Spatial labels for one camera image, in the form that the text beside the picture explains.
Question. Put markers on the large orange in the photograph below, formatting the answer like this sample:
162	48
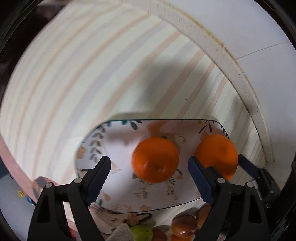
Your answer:
219	152

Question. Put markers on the light red apple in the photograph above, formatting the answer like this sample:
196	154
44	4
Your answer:
202	214

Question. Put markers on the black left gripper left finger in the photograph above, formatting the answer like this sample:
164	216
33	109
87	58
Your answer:
49	220

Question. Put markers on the small green apple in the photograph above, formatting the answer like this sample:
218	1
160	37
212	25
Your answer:
142	233

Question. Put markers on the dark red apple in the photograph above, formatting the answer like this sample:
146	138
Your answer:
184	226

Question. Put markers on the small mandarin orange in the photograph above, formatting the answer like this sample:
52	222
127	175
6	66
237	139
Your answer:
155	160

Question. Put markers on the striped cat table mat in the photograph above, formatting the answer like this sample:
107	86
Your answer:
110	59

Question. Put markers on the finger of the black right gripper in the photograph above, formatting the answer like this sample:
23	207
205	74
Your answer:
254	171

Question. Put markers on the blue kitchen cabinet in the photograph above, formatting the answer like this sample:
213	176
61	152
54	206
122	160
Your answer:
3	170

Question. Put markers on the floral ceramic plate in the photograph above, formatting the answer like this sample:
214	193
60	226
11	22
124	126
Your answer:
123	191

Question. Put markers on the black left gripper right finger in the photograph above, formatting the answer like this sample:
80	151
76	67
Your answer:
236	211

